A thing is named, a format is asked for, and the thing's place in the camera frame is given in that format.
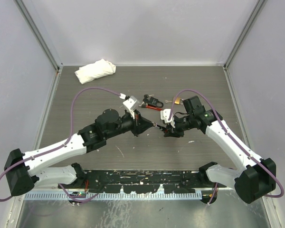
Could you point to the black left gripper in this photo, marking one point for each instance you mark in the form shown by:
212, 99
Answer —
140, 124

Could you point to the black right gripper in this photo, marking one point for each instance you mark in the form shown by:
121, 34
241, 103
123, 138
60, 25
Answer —
177, 134

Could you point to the red cable lock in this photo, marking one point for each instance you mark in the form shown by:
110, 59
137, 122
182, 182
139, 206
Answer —
153, 115

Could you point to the black-headed key bunch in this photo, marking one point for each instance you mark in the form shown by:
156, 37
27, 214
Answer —
145, 100

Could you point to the black padlock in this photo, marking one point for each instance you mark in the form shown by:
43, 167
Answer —
154, 102

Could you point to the large brass padlock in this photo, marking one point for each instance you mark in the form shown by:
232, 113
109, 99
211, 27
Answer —
178, 101

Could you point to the white cloth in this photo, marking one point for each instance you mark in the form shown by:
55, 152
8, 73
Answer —
95, 70

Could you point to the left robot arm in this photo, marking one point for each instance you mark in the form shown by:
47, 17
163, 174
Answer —
26, 170

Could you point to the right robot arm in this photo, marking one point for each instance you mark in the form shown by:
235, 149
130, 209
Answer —
253, 176

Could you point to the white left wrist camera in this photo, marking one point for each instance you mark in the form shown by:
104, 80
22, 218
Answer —
130, 104

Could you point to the blue slotted cable duct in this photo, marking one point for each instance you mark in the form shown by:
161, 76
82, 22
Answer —
58, 195

